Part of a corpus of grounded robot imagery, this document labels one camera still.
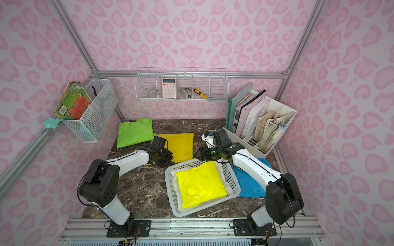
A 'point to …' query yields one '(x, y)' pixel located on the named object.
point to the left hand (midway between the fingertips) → (173, 154)
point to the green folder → (232, 104)
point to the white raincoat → (176, 191)
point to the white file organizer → (260, 122)
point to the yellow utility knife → (196, 91)
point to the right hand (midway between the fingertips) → (197, 155)
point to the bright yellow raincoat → (199, 184)
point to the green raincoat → (135, 132)
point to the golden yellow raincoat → (180, 145)
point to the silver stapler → (185, 91)
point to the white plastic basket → (229, 170)
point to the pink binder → (244, 111)
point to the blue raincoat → (251, 186)
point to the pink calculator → (169, 87)
